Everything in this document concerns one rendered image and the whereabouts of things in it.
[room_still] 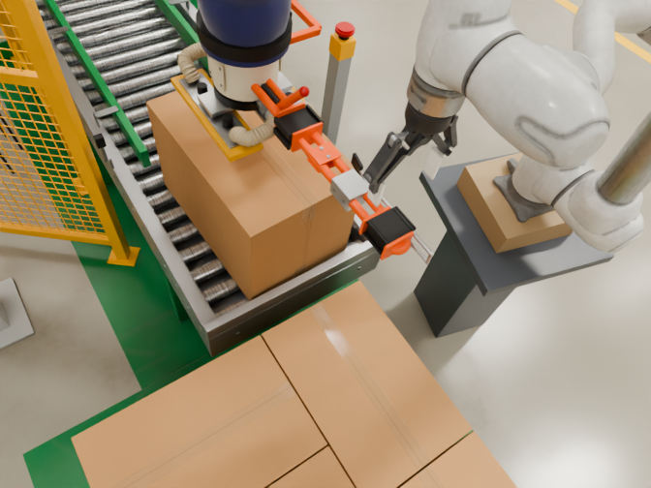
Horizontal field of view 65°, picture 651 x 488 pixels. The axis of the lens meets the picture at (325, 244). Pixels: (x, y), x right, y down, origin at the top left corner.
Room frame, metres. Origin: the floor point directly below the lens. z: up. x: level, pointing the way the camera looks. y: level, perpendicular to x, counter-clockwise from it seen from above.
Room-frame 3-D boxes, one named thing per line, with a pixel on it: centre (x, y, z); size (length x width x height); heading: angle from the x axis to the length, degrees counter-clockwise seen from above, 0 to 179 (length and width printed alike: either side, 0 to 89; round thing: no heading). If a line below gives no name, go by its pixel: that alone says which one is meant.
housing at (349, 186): (0.74, -0.03, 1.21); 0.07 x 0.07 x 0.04; 44
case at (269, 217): (1.08, 0.28, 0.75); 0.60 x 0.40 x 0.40; 47
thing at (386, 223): (0.64, -0.12, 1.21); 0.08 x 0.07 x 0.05; 44
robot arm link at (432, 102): (0.66, -0.12, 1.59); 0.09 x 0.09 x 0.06
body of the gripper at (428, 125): (0.66, -0.12, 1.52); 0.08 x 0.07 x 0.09; 133
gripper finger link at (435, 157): (0.71, -0.17, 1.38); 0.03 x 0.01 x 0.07; 43
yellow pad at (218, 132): (1.01, 0.36, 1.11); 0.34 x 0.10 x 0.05; 44
